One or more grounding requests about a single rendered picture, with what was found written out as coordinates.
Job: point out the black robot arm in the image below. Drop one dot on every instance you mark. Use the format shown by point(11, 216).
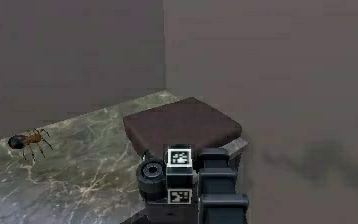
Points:
point(217, 186)

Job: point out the brown spider figure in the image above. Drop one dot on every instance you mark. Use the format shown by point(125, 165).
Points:
point(23, 140)

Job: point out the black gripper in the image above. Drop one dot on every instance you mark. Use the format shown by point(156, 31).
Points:
point(151, 176)

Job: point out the dark brown cushion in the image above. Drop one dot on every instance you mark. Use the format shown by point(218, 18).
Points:
point(180, 125)

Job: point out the green marble worktop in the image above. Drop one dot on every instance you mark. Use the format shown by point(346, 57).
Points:
point(73, 160)

